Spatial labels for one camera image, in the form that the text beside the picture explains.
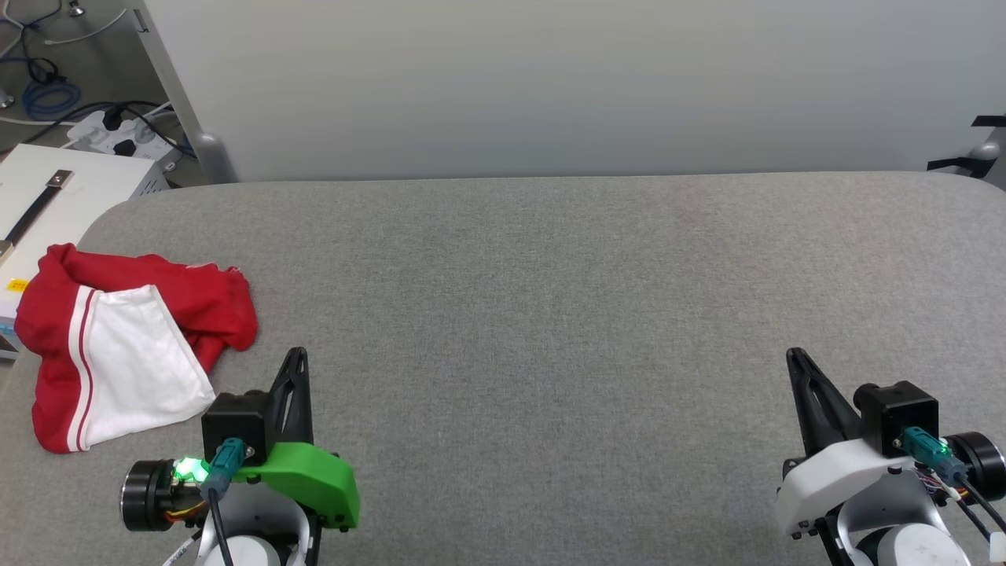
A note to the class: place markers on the yellow box label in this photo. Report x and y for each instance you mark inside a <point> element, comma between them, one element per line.
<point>17,284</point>

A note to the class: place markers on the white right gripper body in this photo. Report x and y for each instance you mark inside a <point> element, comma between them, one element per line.
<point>833,479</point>

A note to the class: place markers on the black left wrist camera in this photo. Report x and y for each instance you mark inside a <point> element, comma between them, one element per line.
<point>236,424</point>

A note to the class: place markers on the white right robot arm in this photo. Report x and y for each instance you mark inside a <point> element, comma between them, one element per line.
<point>904,534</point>

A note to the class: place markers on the grey caster foot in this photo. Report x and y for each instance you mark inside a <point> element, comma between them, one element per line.
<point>985,151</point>

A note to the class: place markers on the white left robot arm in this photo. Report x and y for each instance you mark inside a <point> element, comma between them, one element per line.
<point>251,542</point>

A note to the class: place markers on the white power strip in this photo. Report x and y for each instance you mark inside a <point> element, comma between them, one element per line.
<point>126,137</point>

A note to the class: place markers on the red and white jersey shirt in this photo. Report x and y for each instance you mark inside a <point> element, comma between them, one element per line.
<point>196,303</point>

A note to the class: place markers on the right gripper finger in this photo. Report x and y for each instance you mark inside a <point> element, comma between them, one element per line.
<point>803,409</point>
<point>833,417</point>

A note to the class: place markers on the white equipment box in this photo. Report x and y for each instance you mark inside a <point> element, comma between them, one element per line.
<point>86,196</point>

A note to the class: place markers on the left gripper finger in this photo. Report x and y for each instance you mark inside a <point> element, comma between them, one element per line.
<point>300,409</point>
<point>280,409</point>

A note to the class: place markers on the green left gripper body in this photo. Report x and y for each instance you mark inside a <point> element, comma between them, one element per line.
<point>314,475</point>

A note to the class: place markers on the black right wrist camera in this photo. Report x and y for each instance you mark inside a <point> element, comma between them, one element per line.
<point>904,417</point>

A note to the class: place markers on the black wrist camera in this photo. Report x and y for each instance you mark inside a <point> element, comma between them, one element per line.
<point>236,424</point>
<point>904,417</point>

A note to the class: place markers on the grey partition foot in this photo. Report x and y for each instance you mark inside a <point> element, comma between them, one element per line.
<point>214,157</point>

